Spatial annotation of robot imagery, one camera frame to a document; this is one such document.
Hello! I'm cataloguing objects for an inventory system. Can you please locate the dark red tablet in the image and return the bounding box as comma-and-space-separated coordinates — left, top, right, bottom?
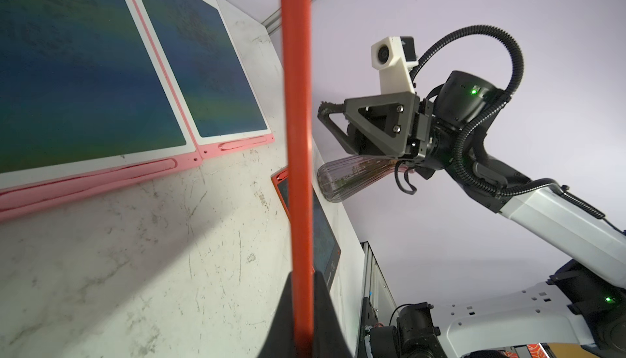
272, 167, 342, 290
280, 0, 314, 357

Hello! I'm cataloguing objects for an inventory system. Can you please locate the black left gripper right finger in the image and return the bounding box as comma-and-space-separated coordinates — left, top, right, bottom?
311, 271, 352, 358

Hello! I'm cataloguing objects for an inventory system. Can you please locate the dark red bottom tablet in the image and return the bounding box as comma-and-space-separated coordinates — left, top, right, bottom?
272, 167, 342, 290

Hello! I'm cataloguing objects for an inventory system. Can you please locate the purple glass vase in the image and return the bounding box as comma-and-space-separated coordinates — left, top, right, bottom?
317, 156, 398, 203

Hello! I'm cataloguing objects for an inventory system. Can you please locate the pink writing tablet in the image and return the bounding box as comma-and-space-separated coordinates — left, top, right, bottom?
131, 0, 274, 159
1, 0, 201, 221

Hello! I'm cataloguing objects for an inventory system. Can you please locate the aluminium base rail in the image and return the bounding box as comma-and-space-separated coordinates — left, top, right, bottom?
359, 240, 398, 358

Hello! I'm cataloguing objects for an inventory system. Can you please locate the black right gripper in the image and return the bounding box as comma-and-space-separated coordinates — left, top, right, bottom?
317, 71, 500, 172

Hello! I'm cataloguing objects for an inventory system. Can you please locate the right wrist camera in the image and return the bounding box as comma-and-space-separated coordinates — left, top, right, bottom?
371, 36, 418, 95

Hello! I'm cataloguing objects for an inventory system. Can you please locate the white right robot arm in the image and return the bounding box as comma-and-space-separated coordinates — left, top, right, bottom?
313, 24, 625, 357

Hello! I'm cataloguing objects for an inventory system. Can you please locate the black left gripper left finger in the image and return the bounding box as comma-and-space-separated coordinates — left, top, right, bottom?
258, 273, 296, 358

